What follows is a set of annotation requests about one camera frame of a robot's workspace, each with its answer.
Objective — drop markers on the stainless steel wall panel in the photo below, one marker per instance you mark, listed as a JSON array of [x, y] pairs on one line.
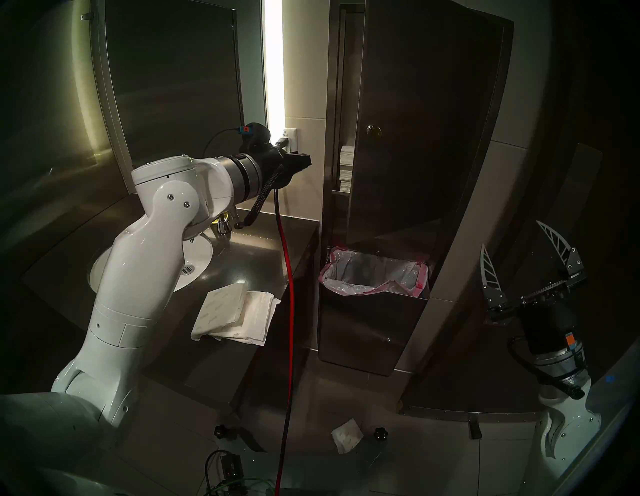
[[327, 100]]

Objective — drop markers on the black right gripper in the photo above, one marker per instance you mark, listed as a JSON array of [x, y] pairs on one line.
[[545, 320]]

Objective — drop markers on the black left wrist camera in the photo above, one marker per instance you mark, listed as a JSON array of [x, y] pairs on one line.
[[300, 162]]

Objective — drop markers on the round silver lock cylinder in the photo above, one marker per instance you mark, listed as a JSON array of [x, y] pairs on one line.
[[368, 131]]

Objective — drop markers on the plain folded paper towel stack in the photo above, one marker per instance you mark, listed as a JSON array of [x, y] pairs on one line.
[[262, 317]]

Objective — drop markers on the white wall outlet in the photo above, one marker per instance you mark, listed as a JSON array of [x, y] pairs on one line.
[[291, 137]]

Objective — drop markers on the stacked white towel refill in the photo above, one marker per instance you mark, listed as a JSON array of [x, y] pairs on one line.
[[346, 167]]

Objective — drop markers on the vertical wall light strip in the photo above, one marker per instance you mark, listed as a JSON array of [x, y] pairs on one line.
[[274, 60]]

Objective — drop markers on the metal partition foot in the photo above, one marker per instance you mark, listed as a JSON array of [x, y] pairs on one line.
[[474, 430]]

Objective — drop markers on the white round sink basin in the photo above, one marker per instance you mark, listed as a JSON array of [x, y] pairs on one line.
[[195, 260]]

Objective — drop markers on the stainless towel dispenser door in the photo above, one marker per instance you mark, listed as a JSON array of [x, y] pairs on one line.
[[425, 100]]

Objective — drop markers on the wrapped printed paper towel pack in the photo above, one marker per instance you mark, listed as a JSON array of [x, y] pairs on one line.
[[220, 310]]

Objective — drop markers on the black star knob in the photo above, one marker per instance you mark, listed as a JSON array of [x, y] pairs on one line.
[[221, 432], [380, 434]]

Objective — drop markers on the stainless waste bin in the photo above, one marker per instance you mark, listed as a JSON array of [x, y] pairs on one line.
[[370, 335]]

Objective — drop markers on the dark vanity counter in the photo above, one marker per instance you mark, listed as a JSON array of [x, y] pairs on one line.
[[240, 350]]

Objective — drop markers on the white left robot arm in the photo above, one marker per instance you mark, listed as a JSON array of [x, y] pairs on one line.
[[135, 280]]

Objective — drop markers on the framed wall mirror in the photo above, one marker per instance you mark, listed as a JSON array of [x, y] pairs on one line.
[[170, 90]]

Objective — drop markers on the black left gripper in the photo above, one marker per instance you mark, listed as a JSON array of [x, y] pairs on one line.
[[275, 165]]

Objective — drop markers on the black electronics box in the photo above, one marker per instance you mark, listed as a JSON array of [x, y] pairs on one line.
[[232, 470]]

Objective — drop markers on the crumpled white paper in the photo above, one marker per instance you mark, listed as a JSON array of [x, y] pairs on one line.
[[346, 436]]

